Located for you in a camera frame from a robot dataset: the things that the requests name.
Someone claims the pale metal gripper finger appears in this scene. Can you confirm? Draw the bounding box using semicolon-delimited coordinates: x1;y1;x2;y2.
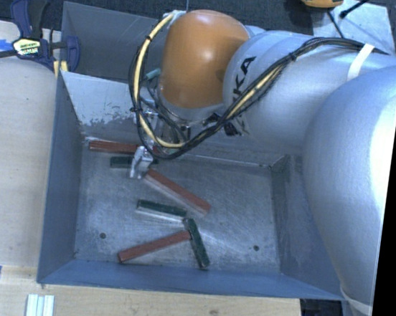
129;145;146;180
139;156;154;181

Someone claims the dark green flat block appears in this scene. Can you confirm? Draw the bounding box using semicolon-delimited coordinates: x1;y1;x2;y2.
134;198;189;224
176;216;217;271
108;153;159;176

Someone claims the red-brown flat block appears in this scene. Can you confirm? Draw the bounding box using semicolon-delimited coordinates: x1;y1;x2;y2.
138;167;216;219
87;137;140;158
115;221;194;274

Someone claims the grey metal bin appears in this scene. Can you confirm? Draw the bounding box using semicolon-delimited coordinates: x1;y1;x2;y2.
26;0;381;316

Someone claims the pale wood flat board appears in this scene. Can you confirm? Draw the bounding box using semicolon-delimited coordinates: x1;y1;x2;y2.
0;21;72;272

